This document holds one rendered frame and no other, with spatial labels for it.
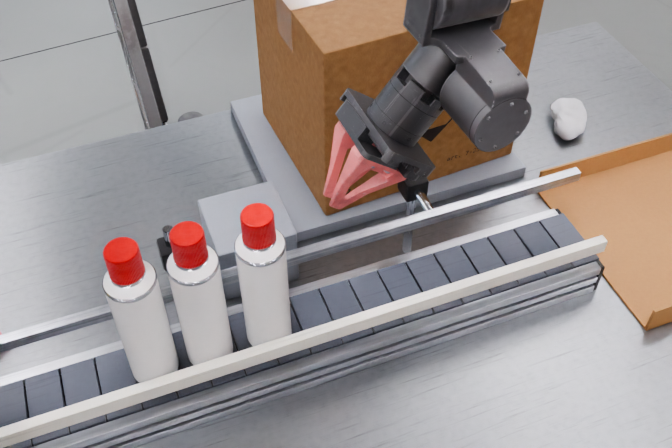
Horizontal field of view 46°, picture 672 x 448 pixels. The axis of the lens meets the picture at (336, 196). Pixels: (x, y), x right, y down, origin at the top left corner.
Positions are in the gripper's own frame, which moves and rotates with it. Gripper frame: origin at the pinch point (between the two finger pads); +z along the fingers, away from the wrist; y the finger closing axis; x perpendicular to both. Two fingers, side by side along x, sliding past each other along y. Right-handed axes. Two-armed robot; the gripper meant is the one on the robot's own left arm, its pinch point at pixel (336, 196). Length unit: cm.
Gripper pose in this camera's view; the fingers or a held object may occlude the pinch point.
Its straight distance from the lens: 79.2
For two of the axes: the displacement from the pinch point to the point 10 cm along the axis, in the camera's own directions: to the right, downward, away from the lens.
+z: -5.8, 7.2, 3.9
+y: 3.9, 6.6, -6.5
